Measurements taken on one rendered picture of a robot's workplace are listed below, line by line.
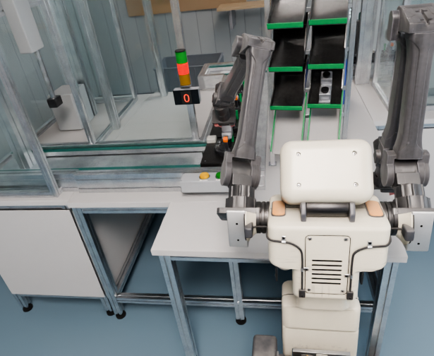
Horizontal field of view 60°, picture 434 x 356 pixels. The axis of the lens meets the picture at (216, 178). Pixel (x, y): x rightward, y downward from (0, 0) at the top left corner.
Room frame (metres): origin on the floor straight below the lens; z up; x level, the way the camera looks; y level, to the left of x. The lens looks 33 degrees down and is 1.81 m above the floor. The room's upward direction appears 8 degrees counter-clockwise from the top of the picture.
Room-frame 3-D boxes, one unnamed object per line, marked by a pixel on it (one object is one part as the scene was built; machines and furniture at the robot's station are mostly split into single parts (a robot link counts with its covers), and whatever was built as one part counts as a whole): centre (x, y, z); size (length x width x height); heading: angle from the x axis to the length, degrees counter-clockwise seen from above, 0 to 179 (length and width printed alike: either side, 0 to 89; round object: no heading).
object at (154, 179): (1.46, 0.22, 0.91); 0.89 x 0.06 x 0.11; 78
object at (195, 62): (3.68, 0.11, 0.73); 0.62 x 0.42 x 0.23; 78
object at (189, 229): (1.30, -0.23, 0.84); 0.90 x 0.70 x 0.03; 77
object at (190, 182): (1.36, 0.05, 0.93); 0.21 x 0.07 x 0.06; 78
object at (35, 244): (2.21, 0.87, 0.43); 1.39 x 0.63 x 0.86; 168
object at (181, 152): (1.64, 0.21, 0.91); 0.84 x 0.28 x 0.10; 78
